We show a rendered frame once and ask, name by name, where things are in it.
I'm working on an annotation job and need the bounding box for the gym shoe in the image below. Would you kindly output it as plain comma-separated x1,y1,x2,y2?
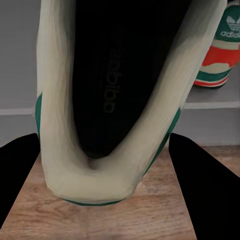
35,0,228,206
193,0,240,90

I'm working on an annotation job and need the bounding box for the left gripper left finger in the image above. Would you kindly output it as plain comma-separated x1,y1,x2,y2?
0,133,41,229

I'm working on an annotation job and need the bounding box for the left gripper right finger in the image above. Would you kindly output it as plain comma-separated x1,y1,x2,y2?
169,133,240,240

